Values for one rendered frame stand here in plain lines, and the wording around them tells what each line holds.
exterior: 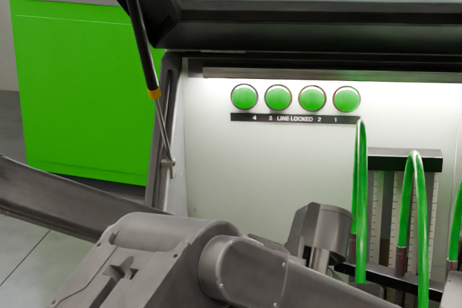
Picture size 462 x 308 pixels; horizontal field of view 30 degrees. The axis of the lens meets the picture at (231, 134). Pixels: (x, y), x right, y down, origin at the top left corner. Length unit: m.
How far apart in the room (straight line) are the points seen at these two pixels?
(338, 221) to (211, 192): 0.59
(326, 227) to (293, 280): 0.43
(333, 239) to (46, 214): 0.34
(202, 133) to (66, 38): 2.63
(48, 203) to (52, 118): 3.38
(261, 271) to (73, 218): 0.44
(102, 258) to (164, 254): 0.05
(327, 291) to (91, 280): 0.20
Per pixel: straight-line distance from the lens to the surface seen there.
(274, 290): 0.56
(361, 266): 1.16
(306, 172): 1.58
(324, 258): 1.04
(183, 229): 0.54
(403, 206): 1.47
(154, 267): 0.52
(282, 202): 1.61
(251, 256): 0.54
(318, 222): 1.06
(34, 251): 3.93
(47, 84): 4.28
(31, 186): 0.96
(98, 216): 0.96
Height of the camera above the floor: 1.89
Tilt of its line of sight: 22 degrees down
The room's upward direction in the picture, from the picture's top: 1 degrees counter-clockwise
